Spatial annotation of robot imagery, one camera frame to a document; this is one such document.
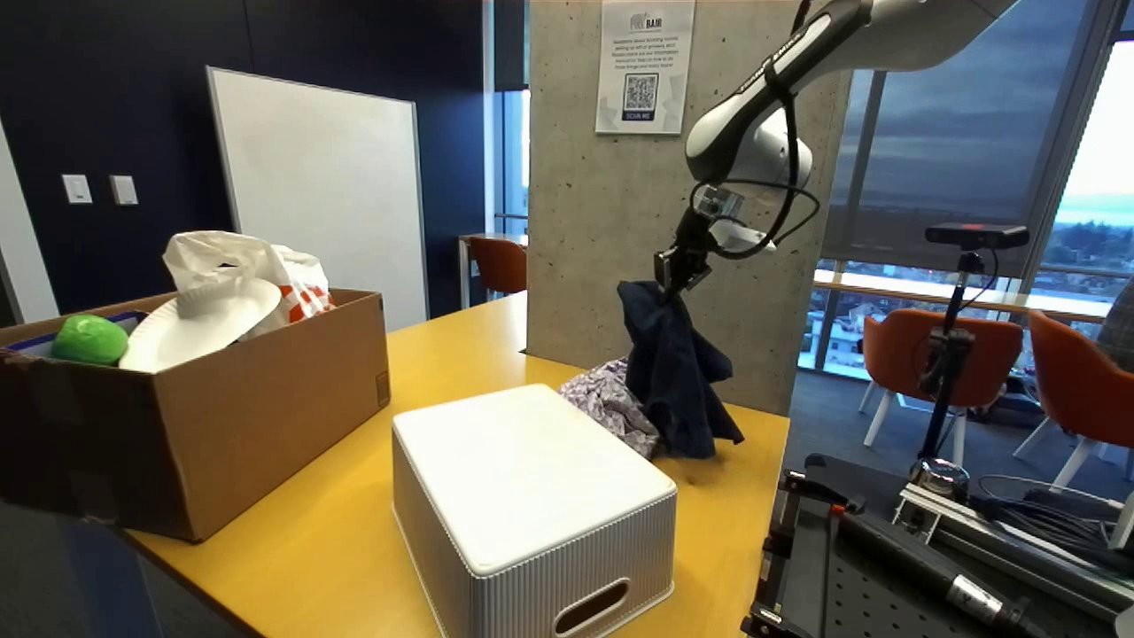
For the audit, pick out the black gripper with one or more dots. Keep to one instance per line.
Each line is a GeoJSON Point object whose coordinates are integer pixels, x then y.
{"type": "Point", "coordinates": [697, 244]}

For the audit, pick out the dark blue clothing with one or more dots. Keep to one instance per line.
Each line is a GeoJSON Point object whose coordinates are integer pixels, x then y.
{"type": "Point", "coordinates": [676, 376]}

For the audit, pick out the purple checkered clothing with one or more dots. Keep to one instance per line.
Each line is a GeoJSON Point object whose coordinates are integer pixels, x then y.
{"type": "Point", "coordinates": [607, 402]}

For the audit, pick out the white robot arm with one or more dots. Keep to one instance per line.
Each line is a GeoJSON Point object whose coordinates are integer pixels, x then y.
{"type": "Point", "coordinates": [853, 29]}

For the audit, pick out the white plastic container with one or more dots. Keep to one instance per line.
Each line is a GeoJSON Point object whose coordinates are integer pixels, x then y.
{"type": "Point", "coordinates": [534, 497]}

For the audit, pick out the orange chair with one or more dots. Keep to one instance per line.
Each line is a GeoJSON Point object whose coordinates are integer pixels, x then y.
{"type": "Point", "coordinates": [1081, 383]}
{"type": "Point", "coordinates": [898, 350]}
{"type": "Point", "coordinates": [497, 263]}

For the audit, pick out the white paper poster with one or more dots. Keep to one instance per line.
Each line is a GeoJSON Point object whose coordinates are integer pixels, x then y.
{"type": "Point", "coordinates": [644, 67]}

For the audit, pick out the black robot stand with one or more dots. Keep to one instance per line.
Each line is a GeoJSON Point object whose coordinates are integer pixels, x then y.
{"type": "Point", "coordinates": [873, 569]}

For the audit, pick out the white leaning board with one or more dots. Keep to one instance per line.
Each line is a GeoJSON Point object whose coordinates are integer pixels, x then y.
{"type": "Point", "coordinates": [321, 191]}

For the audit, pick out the brown cardboard box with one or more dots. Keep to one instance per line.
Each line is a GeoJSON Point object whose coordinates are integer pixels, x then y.
{"type": "Point", "coordinates": [234, 426]}

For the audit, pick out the green ball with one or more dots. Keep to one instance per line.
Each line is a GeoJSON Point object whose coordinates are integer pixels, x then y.
{"type": "Point", "coordinates": [89, 341]}

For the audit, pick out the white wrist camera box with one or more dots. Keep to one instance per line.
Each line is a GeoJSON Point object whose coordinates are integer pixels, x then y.
{"type": "Point", "coordinates": [744, 237]}

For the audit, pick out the black camera on tripod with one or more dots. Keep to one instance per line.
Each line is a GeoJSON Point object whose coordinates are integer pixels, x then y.
{"type": "Point", "coordinates": [975, 237]}

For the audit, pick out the white wall switch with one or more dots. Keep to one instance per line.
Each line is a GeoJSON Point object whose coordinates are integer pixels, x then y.
{"type": "Point", "coordinates": [126, 191]}
{"type": "Point", "coordinates": [76, 191]}

